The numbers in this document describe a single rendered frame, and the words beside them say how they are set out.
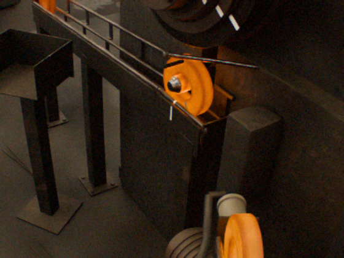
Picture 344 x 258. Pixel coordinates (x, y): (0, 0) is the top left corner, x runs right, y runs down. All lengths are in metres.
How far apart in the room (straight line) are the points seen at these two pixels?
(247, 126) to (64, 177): 1.21
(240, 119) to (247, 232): 0.29
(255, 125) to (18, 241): 1.11
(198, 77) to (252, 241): 0.47
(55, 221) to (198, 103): 0.91
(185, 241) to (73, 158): 1.14
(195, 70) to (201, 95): 0.06
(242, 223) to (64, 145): 1.52
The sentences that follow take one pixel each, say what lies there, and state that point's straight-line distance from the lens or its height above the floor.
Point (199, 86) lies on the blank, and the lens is 1.03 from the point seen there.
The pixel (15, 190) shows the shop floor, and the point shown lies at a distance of 1.94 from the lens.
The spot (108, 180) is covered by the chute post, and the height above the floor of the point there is 0.01.
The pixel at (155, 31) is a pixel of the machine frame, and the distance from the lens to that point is 1.29.
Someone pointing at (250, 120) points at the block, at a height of 0.80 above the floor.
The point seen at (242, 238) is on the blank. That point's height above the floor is 0.78.
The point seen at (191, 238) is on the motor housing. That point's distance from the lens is 1.01.
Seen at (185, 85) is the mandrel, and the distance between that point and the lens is 1.06.
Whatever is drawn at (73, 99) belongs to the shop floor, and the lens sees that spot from 2.48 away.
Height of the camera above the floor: 1.29
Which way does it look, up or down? 35 degrees down
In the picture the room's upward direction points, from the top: 4 degrees clockwise
